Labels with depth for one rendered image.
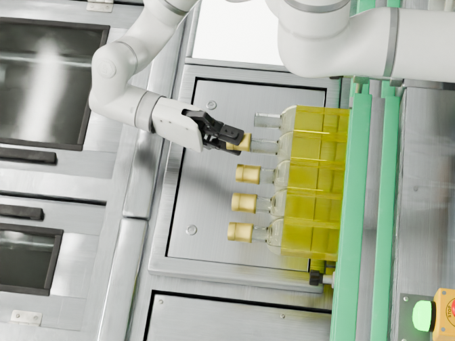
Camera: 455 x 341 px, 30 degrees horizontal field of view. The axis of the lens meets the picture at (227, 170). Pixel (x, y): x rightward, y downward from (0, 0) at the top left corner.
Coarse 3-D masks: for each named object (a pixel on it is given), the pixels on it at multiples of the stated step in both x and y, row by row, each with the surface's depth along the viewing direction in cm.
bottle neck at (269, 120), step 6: (258, 114) 161; (264, 114) 161; (270, 114) 161; (276, 114) 161; (258, 120) 161; (264, 120) 160; (270, 120) 160; (276, 120) 160; (258, 126) 161; (264, 126) 161; (270, 126) 161; (276, 126) 161
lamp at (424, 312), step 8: (416, 304) 125; (424, 304) 124; (432, 304) 124; (416, 312) 124; (424, 312) 123; (432, 312) 123; (416, 320) 123; (424, 320) 123; (432, 320) 123; (424, 328) 123; (432, 328) 123
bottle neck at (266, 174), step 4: (260, 168) 156; (264, 168) 156; (268, 168) 156; (272, 168) 156; (260, 172) 155; (264, 172) 155; (268, 172) 155; (272, 172) 155; (260, 176) 155; (264, 176) 155; (268, 176) 155; (272, 176) 155; (260, 180) 156; (264, 180) 156; (268, 180) 155
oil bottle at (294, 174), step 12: (276, 168) 155; (288, 168) 154; (300, 168) 154; (312, 168) 154; (324, 168) 153; (336, 168) 153; (276, 180) 154; (288, 180) 153; (300, 180) 153; (312, 180) 153; (324, 180) 153; (336, 180) 152; (336, 192) 152
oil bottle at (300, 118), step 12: (288, 108) 160; (300, 108) 159; (312, 108) 159; (324, 108) 159; (336, 108) 159; (288, 120) 158; (300, 120) 158; (312, 120) 158; (324, 120) 158; (336, 120) 158; (348, 120) 158; (312, 132) 158; (324, 132) 157; (336, 132) 157
